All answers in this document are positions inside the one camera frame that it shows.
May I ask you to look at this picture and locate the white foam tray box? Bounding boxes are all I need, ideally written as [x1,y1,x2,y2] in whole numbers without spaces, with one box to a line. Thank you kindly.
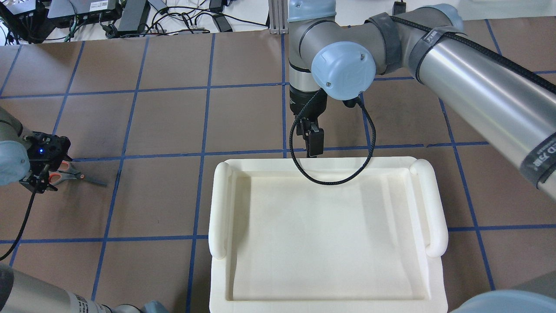
[208,156,448,313]

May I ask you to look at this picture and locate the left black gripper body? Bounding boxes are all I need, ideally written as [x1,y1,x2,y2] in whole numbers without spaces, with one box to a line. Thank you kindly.
[18,132,71,183]

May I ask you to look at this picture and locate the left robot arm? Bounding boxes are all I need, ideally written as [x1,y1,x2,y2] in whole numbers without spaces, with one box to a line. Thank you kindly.
[1,109,168,313]

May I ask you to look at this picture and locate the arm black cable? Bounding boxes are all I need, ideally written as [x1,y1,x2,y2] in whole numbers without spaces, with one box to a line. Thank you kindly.
[0,191,37,262]
[289,85,377,186]

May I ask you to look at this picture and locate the orange grey scissors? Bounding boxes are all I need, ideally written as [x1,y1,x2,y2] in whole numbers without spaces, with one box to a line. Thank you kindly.
[48,160,108,186]

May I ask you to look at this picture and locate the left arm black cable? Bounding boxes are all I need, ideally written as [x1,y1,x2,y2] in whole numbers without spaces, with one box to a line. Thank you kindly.
[0,191,37,262]

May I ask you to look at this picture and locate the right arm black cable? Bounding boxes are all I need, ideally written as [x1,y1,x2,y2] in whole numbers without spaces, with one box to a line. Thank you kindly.
[289,85,377,186]

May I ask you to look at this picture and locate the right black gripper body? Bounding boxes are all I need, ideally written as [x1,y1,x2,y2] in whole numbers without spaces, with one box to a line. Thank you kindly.
[289,86,328,131]

